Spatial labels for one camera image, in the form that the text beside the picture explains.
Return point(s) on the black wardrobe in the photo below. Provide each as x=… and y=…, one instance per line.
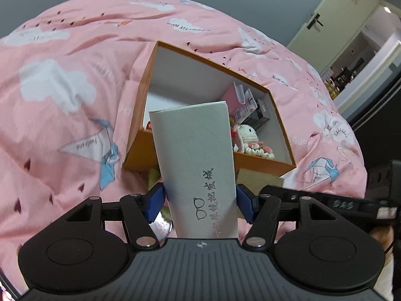
x=382, y=138

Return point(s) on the person's right hand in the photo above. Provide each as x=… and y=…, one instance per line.
x=383, y=236

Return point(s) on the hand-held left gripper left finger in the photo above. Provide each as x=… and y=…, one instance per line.
x=156, y=202

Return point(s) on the pink printed blanket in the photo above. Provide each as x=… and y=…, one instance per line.
x=62, y=100

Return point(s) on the white glasses box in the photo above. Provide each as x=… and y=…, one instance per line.
x=194, y=163

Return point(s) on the orange cardboard box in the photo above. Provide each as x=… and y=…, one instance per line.
x=141, y=150

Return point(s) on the olive cardboard box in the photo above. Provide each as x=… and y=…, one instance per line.
x=263, y=180

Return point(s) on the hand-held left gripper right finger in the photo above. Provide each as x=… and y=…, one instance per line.
x=245, y=203

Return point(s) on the cream door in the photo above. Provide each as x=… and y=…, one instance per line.
x=332, y=15

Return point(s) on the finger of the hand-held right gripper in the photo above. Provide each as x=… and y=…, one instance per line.
x=288, y=192

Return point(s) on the white zip packet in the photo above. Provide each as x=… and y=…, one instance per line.
x=246, y=95

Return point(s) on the pink pouch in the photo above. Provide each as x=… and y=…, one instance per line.
x=231, y=98

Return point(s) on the dark printed box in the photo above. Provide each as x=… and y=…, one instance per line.
x=258, y=116

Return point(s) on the white crochet bunny doll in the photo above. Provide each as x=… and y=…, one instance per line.
x=247, y=134

